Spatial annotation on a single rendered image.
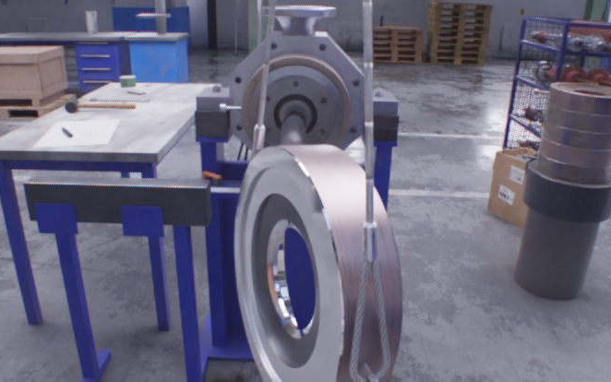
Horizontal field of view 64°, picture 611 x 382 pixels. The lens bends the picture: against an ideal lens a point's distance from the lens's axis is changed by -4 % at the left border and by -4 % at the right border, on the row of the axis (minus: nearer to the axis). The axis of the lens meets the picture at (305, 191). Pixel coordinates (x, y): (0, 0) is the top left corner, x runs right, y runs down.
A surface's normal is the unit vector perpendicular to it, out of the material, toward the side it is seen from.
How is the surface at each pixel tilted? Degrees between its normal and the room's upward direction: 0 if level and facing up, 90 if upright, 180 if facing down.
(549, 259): 90
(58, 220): 90
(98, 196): 90
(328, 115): 90
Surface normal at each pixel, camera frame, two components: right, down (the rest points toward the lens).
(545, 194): -0.81, 0.20
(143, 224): -0.01, 0.37
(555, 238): -0.52, 0.30
